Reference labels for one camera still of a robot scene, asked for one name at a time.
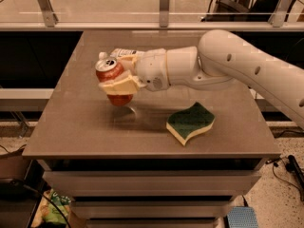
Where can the blue perforated box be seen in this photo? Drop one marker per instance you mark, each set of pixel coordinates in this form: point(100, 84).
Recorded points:
point(242, 217)

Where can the metal railing bracket left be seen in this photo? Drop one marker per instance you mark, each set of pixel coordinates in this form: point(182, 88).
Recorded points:
point(49, 16)

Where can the black power strip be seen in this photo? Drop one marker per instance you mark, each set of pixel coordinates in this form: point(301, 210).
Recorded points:
point(293, 167)

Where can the metal railing bracket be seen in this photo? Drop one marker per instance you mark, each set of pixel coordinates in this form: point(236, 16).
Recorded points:
point(164, 7)
point(278, 17)
point(49, 16)

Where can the metal railing bracket right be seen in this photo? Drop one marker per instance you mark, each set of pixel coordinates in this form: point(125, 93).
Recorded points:
point(278, 17)

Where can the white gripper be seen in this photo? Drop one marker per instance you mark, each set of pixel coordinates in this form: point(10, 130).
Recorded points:
point(152, 68)

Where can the green and yellow sponge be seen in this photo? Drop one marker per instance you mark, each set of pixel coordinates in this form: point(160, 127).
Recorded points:
point(190, 122)

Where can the clear plastic water bottle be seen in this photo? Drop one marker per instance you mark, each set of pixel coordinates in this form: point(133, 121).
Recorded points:
point(120, 53)

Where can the red Coca-Cola can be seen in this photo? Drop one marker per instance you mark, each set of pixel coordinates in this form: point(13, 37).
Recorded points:
point(110, 72)

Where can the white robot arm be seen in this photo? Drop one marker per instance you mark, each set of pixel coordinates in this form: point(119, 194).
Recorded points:
point(220, 58)

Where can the green snack bag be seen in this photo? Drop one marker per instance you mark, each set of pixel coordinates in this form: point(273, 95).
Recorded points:
point(53, 211)

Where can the metal railing bracket middle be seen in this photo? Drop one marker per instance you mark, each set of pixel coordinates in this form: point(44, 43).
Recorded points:
point(164, 7)

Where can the grey drawer cabinet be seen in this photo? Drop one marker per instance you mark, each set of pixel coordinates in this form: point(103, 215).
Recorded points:
point(121, 167)

